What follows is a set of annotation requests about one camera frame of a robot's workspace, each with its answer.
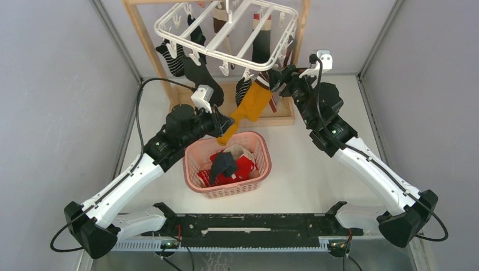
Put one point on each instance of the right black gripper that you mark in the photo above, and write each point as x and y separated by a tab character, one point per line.
290	75

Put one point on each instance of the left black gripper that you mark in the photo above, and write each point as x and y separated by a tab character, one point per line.
220	122

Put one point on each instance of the yellow brown striped sock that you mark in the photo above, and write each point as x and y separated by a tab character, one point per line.
255	101

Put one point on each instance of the dark blue sock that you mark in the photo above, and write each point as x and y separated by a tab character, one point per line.
222	168

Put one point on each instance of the wooden hanger stand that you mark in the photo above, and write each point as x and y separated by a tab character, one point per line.
177	95

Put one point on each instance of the pink plastic basket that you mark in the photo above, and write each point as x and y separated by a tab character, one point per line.
199	156

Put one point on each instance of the red snowflake sock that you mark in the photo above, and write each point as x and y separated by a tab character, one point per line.
204	177

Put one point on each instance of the red white striped sock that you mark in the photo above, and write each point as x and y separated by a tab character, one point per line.
246	169

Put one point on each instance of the plain red sock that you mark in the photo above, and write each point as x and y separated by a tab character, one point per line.
224	179

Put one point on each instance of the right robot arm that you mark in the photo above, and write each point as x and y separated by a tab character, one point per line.
409	212

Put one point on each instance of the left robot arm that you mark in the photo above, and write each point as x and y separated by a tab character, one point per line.
97	224

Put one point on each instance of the white plastic sock hanger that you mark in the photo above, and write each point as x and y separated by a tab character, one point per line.
236	15

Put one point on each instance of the grey white sock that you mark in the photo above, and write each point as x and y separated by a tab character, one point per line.
275	102

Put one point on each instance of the argyle red yellow sock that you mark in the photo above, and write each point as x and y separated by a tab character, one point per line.
289	51

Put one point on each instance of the black striped narrow sock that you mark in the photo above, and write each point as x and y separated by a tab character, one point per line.
242	88

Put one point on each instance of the black white striped sock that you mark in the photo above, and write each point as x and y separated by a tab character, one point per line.
175	65

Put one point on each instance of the brown beige block sock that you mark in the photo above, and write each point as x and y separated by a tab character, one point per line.
220	17

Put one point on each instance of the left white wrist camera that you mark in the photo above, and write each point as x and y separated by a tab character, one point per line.
201	97

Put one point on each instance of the black mounting rail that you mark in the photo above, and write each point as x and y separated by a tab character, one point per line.
253	230

